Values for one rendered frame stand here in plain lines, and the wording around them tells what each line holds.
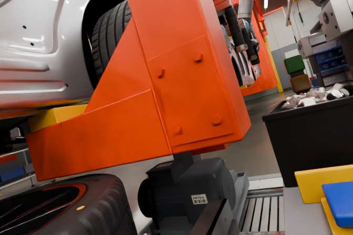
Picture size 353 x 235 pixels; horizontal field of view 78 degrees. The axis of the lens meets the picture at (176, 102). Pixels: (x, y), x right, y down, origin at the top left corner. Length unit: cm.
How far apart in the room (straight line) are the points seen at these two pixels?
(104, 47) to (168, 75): 45
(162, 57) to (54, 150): 46
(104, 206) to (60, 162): 37
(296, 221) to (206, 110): 24
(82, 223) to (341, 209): 32
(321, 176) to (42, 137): 72
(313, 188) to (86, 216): 31
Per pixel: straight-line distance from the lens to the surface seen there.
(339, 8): 73
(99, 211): 40
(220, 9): 83
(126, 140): 56
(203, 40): 45
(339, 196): 30
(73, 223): 37
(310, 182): 34
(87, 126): 64
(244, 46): 79
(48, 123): 79
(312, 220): 32
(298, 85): 61
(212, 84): 44
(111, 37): 87
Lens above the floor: 61
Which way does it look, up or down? 2 degrees up
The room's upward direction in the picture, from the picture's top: 17 degrees counter-clockwise
